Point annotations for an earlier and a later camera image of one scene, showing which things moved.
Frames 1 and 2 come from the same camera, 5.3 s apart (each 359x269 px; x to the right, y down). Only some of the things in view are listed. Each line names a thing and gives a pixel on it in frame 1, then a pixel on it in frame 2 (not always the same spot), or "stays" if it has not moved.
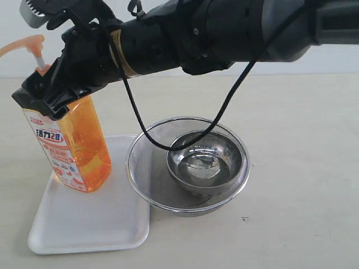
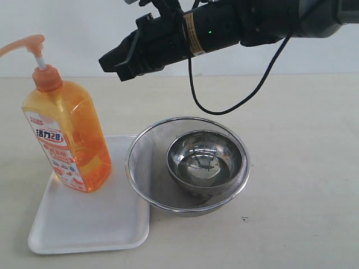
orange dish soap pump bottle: [74, 144] stays
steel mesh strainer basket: [147, 165] stays
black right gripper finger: [37, 88] to [119, 55]
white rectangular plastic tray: [113, 219] stays
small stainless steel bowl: [213, 162] stays
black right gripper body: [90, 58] to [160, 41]
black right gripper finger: [56, 106] to [134, 69]
